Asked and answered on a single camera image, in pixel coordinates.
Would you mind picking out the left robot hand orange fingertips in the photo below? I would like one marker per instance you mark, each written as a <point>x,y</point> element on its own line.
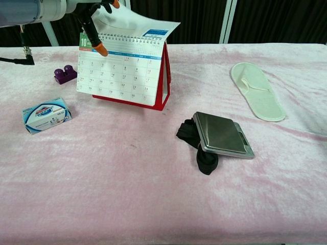
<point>89,25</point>

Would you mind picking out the red desk calendar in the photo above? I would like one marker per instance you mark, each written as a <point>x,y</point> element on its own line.
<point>120,74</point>

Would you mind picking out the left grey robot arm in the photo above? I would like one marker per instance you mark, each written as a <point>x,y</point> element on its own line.
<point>38,10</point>

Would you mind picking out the purple plastic block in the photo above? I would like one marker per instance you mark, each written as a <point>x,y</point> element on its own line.
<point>65,75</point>

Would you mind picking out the blue white soap box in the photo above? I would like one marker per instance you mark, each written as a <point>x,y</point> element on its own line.
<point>47,116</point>

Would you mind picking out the pink plush table cloth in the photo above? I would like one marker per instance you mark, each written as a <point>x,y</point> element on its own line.
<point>127,178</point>

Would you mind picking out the silver digital scale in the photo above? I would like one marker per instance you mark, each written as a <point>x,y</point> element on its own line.
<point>222,132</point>

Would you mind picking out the black sock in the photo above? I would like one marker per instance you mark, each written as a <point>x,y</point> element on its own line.
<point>205,160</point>

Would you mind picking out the white disposable slipper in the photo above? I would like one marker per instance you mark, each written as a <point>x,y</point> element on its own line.
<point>260,94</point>

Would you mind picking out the white frame post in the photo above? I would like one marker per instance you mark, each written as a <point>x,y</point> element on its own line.
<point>227,20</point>
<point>49,33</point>

